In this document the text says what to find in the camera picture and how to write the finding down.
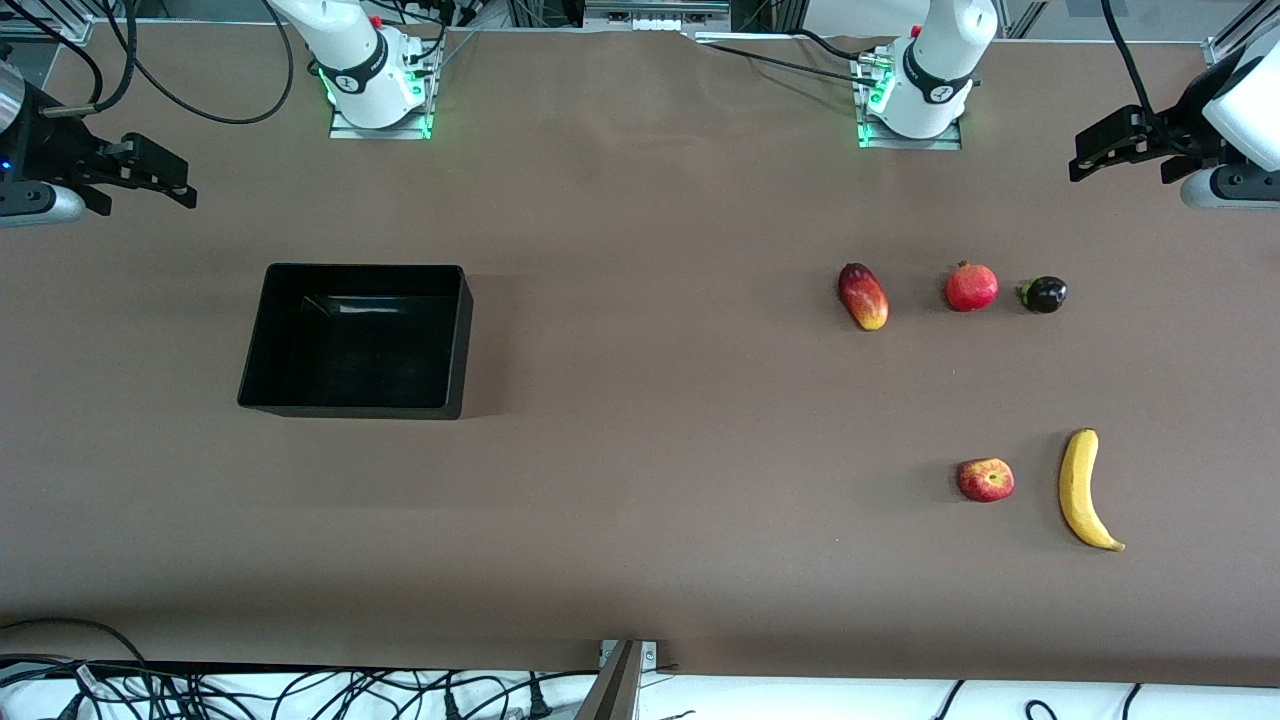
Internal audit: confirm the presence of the black plastic box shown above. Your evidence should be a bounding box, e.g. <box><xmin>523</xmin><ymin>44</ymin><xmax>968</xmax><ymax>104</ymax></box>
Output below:
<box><xmin>237</xmin><ymin>263</ymin><xmax>473</xmax><ymax>421</ymax></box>

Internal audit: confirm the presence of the yellow banana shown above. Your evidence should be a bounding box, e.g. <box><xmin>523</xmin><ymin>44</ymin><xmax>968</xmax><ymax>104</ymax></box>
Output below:
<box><xmin>1059</xmin><ymin>428</ymin><xmax>1127</xmax><ymax>553</ymax></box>

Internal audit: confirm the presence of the red apple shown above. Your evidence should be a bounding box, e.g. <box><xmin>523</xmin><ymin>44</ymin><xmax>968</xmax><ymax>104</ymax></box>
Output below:
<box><xmin>957</xmin><ymin>458</ymin><xmax>1016</xmax><ymax>503</ymax></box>

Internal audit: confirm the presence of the dark purple eggplant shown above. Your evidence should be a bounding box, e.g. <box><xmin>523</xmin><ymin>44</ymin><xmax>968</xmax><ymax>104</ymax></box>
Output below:
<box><xmin>1017</xmin><ymin>276</ymin><xmax>1069</xmax><ymax>315</ymax></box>

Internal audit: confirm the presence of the red pomegranate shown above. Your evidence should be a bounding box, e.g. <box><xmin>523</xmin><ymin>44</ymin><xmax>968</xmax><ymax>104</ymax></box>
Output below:
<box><xmin>945</xmin><ymin>261</ymin><xmax>1000</xmax><ymax>313</ymax></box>

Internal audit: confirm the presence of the red yellow mango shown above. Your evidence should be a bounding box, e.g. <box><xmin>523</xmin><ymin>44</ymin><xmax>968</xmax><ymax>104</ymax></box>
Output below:
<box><xmin>838</xmin><ymin>262</ymin><xmax>890</xmax><ymax>332</ymax></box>

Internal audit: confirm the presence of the white power strip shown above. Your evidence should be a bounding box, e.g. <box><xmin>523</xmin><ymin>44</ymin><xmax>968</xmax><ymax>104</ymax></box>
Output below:
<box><xmin>583</xmin><ymin>0</ymin><xmax>733</xmax><ymax>33</ymax></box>

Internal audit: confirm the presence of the dark metal strut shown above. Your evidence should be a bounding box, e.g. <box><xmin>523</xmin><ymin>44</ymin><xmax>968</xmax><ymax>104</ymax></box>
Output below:
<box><xmin>575</xmin><ymin>640</ymin><xmax>643</xmax><ymax>720</ymax></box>

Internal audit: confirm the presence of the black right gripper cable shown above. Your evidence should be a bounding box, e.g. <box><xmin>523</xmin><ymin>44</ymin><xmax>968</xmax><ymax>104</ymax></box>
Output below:
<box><xmin>0</xmin><ymin>0</ymin><xmax>107</xmax><ymax>117</ymax></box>

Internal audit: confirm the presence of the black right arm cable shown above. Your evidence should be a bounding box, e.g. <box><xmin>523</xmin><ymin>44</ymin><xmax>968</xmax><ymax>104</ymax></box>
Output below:
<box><xmin>100</xmin><ymin>0</ymin><xmax>296</xmax><ymax>127</ymax></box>

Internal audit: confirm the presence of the aluminium frame profile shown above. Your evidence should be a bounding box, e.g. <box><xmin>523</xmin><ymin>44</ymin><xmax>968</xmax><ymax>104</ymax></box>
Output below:
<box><xmin>1205</xmin><ymin>0</ymin><xmax>1280</xmax><ymax>67</ymax></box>
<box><xmin>0</xmin><ymin>0</ymin><xmax>96</xmax><ymax>46</ymax></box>

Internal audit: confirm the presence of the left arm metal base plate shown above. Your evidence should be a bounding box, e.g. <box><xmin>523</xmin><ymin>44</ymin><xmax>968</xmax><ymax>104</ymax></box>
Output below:
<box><xmin>855</xmin><ymin>50</ymin><xmax>964</xmax><ymax>151</ymax></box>

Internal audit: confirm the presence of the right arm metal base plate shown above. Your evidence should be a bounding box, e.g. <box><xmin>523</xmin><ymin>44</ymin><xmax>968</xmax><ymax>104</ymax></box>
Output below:
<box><xmin>328</xmin><ymin>40</ymin><xmax>441</xmax><ymax>141</ymax></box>

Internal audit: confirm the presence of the short black table cable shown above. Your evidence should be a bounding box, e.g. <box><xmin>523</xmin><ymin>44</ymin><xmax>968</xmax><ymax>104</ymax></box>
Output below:
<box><xmin>795</xmin><ymin>28</ymin><xmax>891</xmax><ymax>66</ymax></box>

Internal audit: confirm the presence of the long black table cable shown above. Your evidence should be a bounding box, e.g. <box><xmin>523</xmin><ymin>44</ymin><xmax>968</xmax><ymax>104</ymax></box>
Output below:
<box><xmin>695</xmin><ymin>40</ymin><xmax>891</xmax><ymax>86</ymax></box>

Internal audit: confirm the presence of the black looped floor cable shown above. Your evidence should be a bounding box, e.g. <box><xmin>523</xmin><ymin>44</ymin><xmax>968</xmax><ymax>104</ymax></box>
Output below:
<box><xmin>0</xmin><ymin>618</ymin><xmax>151</xmax><ymax>683</ymax></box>

